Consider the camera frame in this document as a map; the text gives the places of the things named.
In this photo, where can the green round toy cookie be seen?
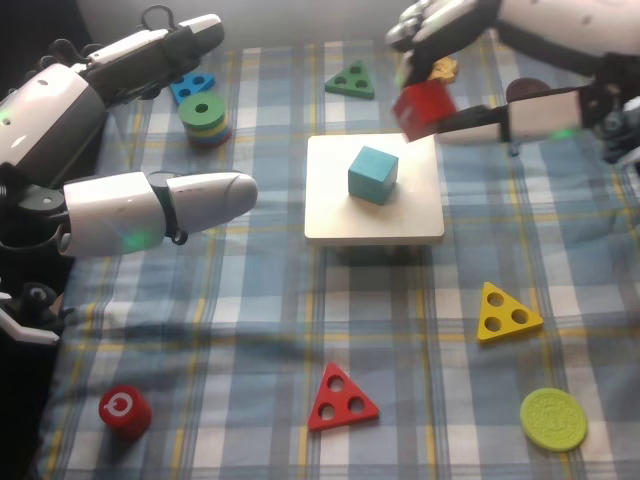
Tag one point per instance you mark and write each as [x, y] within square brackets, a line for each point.
[552, 420]

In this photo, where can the brown flower toy biscuit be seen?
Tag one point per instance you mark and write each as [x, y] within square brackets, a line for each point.
[447, 70]

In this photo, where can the blue plaid cloth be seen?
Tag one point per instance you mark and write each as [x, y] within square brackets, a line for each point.
[250, 310]

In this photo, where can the blue triangle block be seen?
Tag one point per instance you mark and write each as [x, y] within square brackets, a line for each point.
[192, 85]

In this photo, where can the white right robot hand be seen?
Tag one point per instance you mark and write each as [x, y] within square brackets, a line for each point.
[560, 25]

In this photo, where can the yellow triangle block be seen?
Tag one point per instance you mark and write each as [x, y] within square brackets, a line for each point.
[487, 320]

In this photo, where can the red triangle block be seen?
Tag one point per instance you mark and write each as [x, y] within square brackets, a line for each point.
[342, 400]

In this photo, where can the teal cube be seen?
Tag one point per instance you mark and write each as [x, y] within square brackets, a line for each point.
[372, 175]

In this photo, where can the small white wooden table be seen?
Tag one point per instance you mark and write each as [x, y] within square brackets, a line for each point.
[330, 215]

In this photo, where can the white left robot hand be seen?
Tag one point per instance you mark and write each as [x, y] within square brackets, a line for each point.
[50, 115]

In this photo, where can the red cube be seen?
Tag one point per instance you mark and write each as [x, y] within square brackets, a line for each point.
[425, 107]

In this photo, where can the dark round toy cookie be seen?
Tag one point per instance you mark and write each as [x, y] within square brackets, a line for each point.
[525, 87]

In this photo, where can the red cylinder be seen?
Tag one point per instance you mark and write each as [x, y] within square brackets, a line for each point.
[125, 412]

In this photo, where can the green triangle block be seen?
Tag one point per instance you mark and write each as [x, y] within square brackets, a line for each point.
[350, 85]

